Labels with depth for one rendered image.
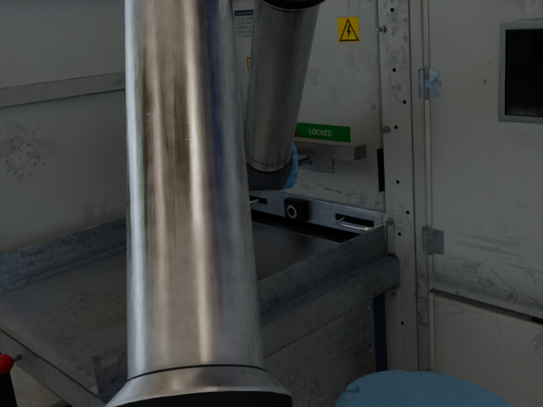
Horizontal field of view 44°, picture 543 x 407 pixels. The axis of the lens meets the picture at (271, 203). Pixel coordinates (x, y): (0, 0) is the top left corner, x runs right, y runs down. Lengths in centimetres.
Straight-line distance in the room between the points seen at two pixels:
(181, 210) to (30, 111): 114
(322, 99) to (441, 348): 58
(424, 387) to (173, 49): 36
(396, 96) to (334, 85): 20
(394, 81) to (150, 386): 94
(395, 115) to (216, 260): 85
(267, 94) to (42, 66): 78
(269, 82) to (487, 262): 54
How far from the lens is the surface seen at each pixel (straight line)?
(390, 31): 133
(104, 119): 173
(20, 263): 155
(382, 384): 56
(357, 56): 144
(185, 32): 65
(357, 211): 150
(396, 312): 148
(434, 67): 126
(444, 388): 57
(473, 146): 124
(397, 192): 138
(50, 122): 169
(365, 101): 144
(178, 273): 54
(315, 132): 155
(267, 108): 104
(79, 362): 116
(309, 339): 130
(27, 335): 130
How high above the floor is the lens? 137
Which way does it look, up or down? 16 degrees down
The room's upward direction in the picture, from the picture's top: 5 degrees counter-clockwise
